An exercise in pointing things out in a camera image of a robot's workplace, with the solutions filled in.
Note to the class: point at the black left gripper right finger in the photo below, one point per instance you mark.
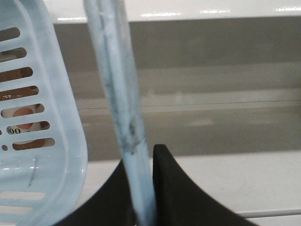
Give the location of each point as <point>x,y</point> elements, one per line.
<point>181,202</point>

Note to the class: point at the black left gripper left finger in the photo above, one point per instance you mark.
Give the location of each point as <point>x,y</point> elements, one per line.
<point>111,205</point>

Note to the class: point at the light blue plastic basket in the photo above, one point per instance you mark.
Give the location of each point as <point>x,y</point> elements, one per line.
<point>43,150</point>

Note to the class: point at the white supermarket shelving unit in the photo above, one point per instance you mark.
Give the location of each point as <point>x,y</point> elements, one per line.
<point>224,96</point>

